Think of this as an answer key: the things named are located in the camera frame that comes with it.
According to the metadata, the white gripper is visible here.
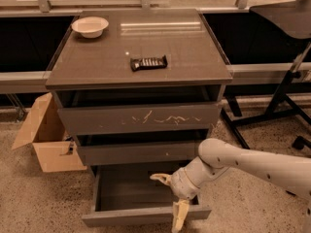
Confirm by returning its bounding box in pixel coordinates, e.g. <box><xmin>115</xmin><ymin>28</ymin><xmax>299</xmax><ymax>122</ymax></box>
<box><xmin>150</xmin><ymin>168</ymin><xmax>199</xmax><ymax>233</ymax></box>

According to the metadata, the grey bottom drawer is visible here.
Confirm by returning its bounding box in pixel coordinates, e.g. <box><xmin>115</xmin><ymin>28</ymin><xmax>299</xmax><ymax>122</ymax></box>
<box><xmin>81</xmin><ymin>159</ymin><xmax>212</xmax><ymax>228</ymax></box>

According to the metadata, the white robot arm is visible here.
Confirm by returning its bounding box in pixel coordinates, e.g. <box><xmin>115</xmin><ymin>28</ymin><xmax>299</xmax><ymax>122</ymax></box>
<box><xmin>151</xmin><ymin>138</ymin><xmax>311</xmax><ymax>233</ymax></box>

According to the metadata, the grey middle drawer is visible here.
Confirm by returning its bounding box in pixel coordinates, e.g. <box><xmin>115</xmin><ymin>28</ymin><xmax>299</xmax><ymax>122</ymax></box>
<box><xmin>78</xmin><ymin>129</ymin><xmax>209</xmax><ymax>166</ymax></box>

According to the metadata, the grey drawer cabinet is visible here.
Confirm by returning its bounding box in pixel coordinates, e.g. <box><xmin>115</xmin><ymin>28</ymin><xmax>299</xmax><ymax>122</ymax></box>
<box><xmin>45</xmin><ymin>9</ymin><xmax>233</xmax><ymax>180</ymax></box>

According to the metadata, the scratched grey top drawer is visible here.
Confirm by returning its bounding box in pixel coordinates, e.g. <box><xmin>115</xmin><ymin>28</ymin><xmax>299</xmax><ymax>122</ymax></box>
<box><xmin>55</xmin><ymin>84</ymin><xmax>224</xmax><ymax>136</ymax></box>

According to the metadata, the open cardboard box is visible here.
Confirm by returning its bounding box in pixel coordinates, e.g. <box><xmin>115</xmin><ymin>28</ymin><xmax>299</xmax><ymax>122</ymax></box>
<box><xmin>12</xmin><ymin>93</ymin><xmax>86</xmax><ymax>173</ymax></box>

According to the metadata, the black snack bar wrapper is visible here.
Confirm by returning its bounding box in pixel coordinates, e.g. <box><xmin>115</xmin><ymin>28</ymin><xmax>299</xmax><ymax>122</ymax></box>
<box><xmin>130</xmin><ymin>55</ymin><xmax>168</xmax><ymax>72</ymax></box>

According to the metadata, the black office chair base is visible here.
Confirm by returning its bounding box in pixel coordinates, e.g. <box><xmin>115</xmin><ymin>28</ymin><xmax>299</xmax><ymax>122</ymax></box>
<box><xmin>293</xmin><ymin>136</ymin><xmax>311</xmax><ymax>150</ymax></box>

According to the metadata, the white bowl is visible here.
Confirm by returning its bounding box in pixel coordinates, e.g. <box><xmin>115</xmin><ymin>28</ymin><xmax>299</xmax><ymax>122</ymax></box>
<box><xmin>71</xmin><ymin>17</ymin><xmax>109</xmax><ymax>39</ymax></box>

